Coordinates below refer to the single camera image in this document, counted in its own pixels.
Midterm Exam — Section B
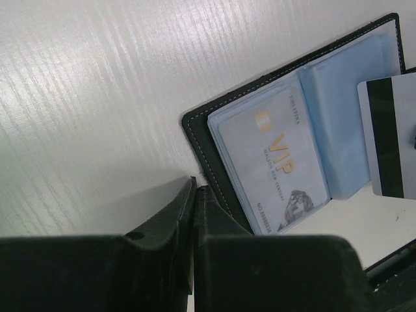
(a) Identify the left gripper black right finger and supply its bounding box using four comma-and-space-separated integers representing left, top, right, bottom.
194, 187, 376, 311

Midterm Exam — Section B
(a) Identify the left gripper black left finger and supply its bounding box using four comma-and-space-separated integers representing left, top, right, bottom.
1, 177, 196, 311

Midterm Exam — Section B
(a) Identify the black leather card holder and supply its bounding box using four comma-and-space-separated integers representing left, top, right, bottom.
181, 13, 406, 235

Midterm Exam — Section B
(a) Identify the silver VIP card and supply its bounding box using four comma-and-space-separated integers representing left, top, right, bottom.
211, 82, 330, 235

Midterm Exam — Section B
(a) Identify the white credit card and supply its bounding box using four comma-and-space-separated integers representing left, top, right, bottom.
357, 72, 415, 200

